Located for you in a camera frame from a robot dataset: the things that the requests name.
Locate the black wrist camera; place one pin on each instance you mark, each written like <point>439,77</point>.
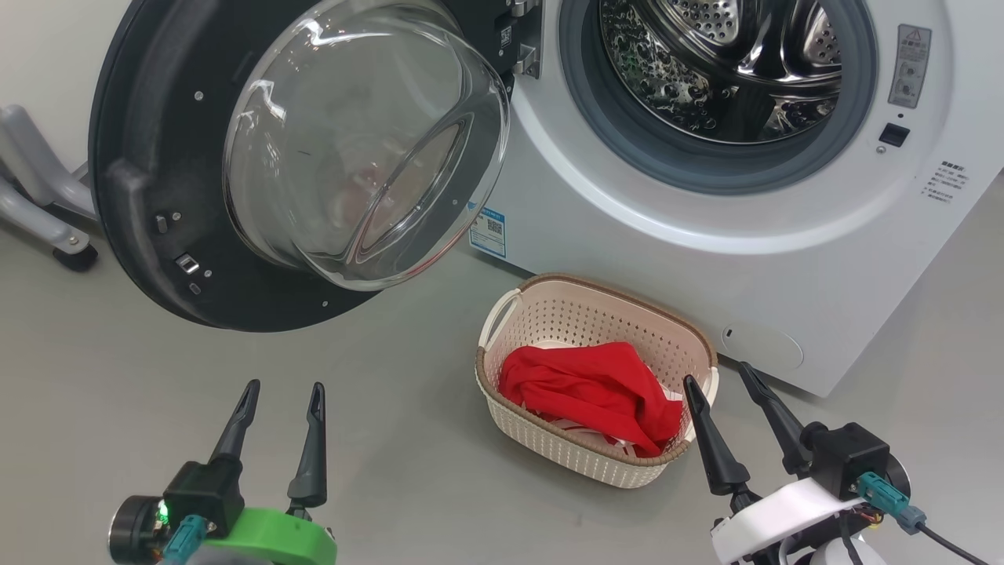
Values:
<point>200,490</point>
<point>851,455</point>

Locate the blue energy label sticker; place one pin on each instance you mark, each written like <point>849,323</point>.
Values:
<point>488,231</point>

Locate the red white striped jersey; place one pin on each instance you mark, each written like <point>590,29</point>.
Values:
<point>627,449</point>

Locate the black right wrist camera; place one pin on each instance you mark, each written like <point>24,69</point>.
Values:
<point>851,455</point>

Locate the grey warning label sticker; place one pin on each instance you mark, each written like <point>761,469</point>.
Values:
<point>910,67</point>

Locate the perforated steel washer drum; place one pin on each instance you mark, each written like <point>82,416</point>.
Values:
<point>706,63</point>

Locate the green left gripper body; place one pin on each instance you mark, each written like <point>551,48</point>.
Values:
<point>274,537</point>

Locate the white front-load washing machine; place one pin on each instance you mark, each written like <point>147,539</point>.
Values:
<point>784,282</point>

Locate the plain red garment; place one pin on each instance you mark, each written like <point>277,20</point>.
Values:
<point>588,384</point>

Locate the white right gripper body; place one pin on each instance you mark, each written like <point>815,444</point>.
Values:
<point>773,514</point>

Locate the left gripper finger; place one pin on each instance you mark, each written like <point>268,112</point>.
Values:
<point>235,435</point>
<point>312,463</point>

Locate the grey tubular stand with caster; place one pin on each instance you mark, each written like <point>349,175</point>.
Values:
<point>39,173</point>

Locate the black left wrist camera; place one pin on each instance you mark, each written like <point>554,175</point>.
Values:
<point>200,490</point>

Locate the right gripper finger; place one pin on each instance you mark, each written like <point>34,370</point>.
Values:
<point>776,420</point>
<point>720,459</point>

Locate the black glass washing machine door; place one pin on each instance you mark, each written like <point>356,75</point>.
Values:
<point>157,118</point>

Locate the cream perforated laundry basket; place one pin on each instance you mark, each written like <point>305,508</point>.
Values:
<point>580,314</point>

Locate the metal door hinge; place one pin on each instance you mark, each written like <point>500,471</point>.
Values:
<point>524,55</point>

